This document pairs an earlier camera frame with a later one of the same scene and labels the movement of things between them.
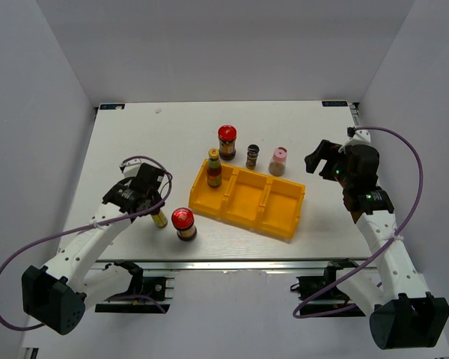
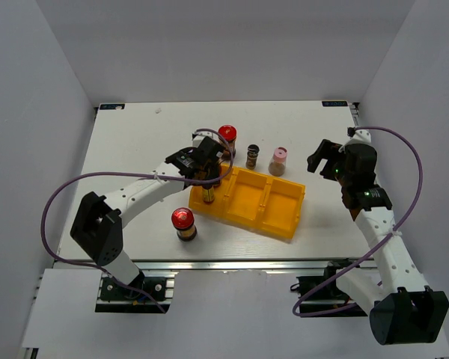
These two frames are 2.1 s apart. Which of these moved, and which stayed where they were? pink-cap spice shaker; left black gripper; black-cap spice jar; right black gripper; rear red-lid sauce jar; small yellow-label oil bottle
Moved: left black gripper; small yellow-label oil bottle
Stayed: rear red-lid sauce jar; right black gripper; black-cap spice jar; pink-cap spice shaker
